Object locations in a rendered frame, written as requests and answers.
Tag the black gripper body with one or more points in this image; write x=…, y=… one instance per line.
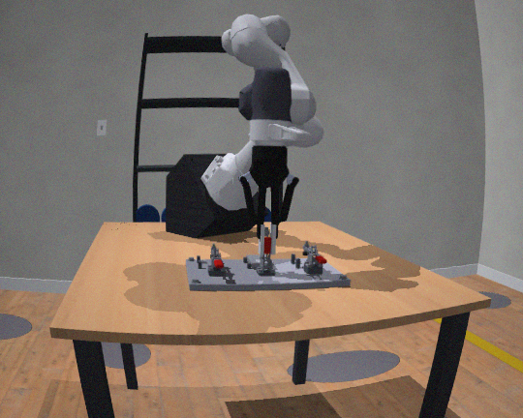
x=269, y=159

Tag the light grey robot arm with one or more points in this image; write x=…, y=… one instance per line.
x=271, y=97

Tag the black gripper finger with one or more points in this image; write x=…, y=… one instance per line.
x=275, y=218
x=245, y=180

